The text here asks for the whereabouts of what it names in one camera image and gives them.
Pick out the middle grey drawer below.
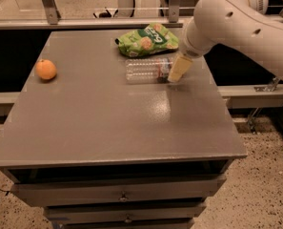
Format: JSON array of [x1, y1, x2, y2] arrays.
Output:
[[47, 202, 206, 224]]

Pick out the grey drawer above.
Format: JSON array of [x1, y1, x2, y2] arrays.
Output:
[[11, 175, 226, 207], [47, 202, 206, 224]]

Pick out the grey metal railing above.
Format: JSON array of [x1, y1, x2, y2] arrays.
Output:
[[0, 0, 283, 31]]

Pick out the orange fruit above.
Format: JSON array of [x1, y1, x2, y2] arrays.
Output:
[[35, 59, 57, 80]]

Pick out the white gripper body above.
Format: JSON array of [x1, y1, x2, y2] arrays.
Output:
[[179, 31, 208, 58]]

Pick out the top grey drawer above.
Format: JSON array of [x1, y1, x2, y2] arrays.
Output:
[[11, 175, 226, 207]]

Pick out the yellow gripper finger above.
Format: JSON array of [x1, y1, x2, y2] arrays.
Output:
[[168, 53, 192, 83]]

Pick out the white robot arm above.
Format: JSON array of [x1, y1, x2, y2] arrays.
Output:
[[178, 0, 283, 80]]

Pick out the clear plastic water bottle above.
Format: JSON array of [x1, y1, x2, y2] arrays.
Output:
[[126, 57, 172, 84]]

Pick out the grey drawer cabinet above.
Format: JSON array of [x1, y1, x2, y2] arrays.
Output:
[[0, 30, 247, 229]]

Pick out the green rice chip bag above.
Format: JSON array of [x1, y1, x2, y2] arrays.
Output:
[[115, 23, 179, 58]]

